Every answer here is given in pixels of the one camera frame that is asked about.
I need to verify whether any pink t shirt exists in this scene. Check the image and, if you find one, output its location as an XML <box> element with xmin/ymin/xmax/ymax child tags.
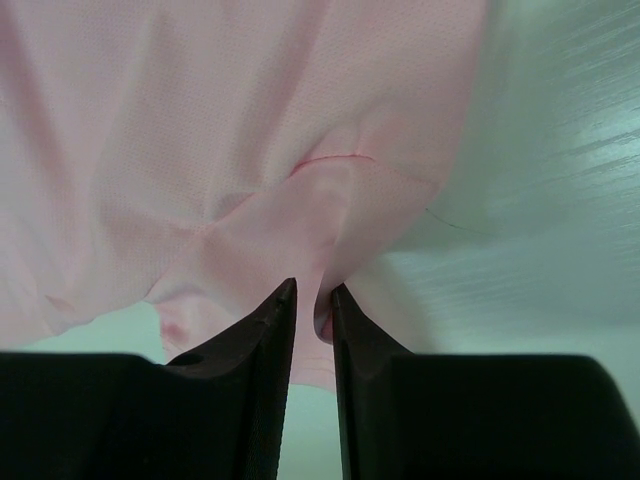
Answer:
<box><xmin>1</xmin><ymin>1</ymin><xmax>489</xmax><ymax>389</ymax></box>

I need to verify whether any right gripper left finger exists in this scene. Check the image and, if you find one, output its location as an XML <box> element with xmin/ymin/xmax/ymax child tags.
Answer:
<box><xmin>165</xmin><ymin>278</ymin><xmax>297</xmax><ymax>479</ymax></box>

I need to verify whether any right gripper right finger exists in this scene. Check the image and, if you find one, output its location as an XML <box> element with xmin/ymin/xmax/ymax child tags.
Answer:
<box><xmin>331</xmin><ymin>284</ymin><xmax>410</xmax><ymax>479</ymax></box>

